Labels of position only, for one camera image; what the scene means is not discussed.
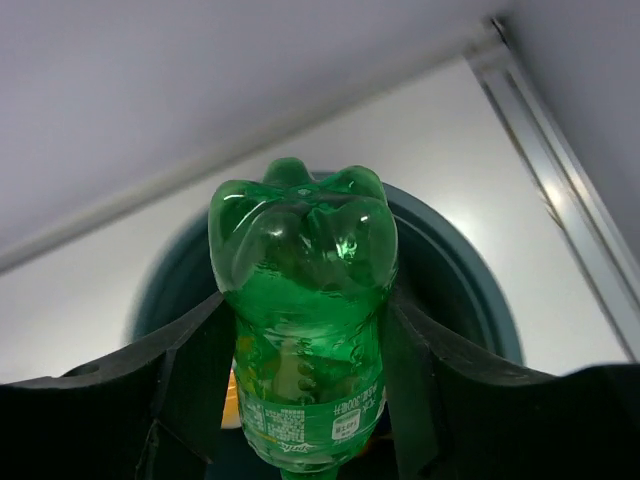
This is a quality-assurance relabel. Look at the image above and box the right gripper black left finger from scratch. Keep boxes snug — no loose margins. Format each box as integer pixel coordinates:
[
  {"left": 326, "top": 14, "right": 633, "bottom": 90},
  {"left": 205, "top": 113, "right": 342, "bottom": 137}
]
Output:
[{"left": 1, "top": 293, "right": 235, "bottom": 479}]

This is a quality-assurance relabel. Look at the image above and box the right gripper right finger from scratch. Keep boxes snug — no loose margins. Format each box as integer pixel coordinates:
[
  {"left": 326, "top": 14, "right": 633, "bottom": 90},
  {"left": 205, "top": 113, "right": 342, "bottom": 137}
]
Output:
[{"left": 380, "top": 297, "right": 639, "bottom": 479}]

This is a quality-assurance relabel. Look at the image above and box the tall orange juice bottle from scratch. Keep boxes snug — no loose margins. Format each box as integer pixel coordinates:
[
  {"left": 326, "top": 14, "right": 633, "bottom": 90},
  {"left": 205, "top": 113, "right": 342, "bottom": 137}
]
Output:
[{"left": 221, "top": 371, "right": 241, "bottom": 430}]

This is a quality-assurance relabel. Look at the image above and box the green plastic bottle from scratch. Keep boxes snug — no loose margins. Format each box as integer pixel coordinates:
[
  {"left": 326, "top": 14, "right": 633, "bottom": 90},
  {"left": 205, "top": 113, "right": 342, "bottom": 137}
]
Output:
[{"left": 208, "top": 158, "right": 398, "bottom": 479}]

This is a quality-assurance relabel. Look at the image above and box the dark teal plastic bin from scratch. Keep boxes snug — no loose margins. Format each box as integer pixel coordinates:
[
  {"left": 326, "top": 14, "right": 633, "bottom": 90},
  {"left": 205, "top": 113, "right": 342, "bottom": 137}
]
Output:
[{"left": 130, "top": 170, "right": 524, "bottom": 446}]

